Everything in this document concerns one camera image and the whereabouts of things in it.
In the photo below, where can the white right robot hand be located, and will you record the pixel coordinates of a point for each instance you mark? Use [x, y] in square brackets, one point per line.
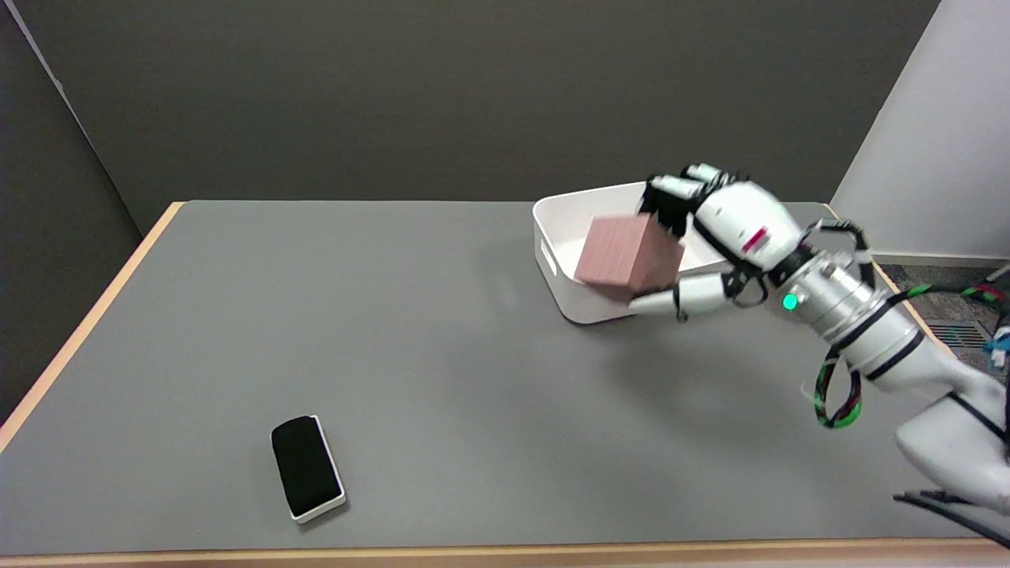
[730, 233]

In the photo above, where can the brown wooden cube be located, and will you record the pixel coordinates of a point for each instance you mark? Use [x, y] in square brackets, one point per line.
[629, 256]

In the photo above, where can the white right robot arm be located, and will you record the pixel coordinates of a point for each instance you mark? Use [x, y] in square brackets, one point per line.
[892, 347]

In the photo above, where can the white plastic storage bin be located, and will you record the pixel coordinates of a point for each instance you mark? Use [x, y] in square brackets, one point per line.
[564, 252]

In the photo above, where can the black whiteboard eraser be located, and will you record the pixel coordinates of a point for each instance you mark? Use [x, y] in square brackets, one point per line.
[306, 467]

